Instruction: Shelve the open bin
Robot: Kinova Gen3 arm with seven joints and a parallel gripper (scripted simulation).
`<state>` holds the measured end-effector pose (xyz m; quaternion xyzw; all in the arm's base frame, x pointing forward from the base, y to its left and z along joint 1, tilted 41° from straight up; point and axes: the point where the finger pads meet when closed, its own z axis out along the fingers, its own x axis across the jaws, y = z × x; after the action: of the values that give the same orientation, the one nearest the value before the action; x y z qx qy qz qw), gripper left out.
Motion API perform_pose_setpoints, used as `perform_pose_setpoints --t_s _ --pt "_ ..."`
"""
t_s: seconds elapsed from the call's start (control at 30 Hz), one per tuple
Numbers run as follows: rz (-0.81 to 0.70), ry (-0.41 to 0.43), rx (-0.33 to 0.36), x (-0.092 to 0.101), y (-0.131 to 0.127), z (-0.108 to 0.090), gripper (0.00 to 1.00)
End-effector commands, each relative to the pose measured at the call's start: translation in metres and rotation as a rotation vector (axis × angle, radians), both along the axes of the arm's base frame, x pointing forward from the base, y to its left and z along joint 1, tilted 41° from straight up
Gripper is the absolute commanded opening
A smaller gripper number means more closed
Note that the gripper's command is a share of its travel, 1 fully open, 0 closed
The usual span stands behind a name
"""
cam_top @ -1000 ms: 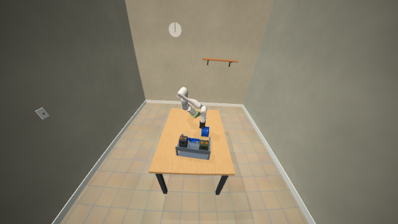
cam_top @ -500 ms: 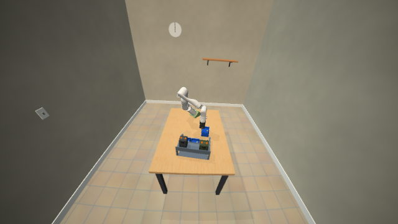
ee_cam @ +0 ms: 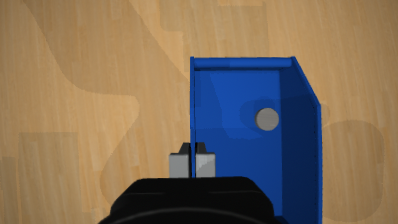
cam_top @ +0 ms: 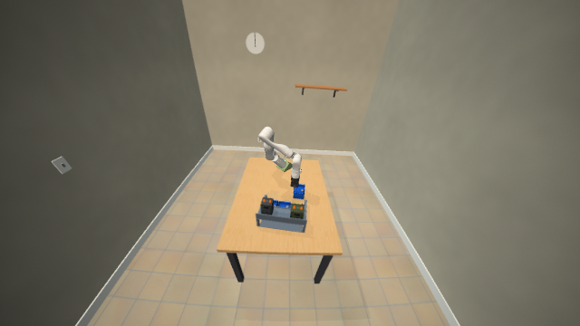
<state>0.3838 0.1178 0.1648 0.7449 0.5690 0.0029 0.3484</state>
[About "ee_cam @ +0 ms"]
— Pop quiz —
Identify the blue open-front bin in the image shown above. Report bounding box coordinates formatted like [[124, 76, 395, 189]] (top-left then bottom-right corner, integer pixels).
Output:
[[190, 56, 323, 224]]

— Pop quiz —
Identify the grey metal disc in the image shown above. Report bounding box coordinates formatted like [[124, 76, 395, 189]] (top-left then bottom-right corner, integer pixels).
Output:
[[254, 108, 279, 131]]

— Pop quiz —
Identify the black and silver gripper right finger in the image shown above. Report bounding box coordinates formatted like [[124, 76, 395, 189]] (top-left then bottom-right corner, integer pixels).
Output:
[[195, 142, 216, 178]]

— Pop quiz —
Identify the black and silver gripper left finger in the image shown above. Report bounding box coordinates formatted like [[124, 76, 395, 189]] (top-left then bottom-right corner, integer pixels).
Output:
[[169, 142, 192, 178]]

